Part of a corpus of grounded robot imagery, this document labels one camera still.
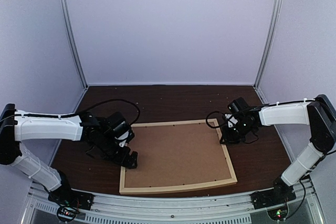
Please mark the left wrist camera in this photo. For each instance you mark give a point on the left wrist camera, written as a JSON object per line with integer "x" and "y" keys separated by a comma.
{"x": 125, "y": 138}

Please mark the brown backing board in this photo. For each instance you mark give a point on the brown backing board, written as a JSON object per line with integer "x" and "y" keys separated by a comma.
{"x": 176, "y": 153}

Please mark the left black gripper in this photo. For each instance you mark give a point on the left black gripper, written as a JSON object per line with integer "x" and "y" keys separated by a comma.
{"x": 121, "y": 160}

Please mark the aluminium front rail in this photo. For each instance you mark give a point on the aluminium front rail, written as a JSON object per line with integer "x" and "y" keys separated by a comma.
{"x": 234, "y": 208}

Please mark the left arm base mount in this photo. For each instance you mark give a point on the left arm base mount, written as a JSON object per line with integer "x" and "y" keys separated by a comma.
{"x": 76, "y": 199}

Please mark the aluminium corner post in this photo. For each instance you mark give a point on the aluminium corner post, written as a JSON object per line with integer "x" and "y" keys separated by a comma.
{"x": 276, "y": 9}
{"x": 72, "y": 43}

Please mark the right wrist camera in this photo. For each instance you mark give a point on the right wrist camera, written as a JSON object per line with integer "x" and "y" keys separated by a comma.
{"x": 231, "y": 121}

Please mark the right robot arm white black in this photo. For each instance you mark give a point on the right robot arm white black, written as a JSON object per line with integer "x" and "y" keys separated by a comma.
{"x": 317, "y": 113}

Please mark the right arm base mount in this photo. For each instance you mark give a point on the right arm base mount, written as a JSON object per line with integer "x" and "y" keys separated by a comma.
{"x": 269, "y": 198}

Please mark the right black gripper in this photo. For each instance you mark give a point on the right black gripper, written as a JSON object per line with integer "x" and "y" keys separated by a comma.
{"x": 227, "y": 138}

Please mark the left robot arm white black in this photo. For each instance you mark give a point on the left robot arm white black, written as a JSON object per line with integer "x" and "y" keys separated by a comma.
{"x": 109, "y": 135}

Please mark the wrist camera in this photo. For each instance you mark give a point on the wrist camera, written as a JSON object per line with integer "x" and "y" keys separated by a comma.
{"x": 125, "y": 138}
{"x": 231, "y": 121}

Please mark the right aluminium corner post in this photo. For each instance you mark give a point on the right aluminium corner post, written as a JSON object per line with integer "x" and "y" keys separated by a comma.
{"x": 276, "y": 9}

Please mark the left aluminium corner post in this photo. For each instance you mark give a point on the left aluminium corner post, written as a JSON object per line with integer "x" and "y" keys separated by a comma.
{"x": 72, "y": 43}

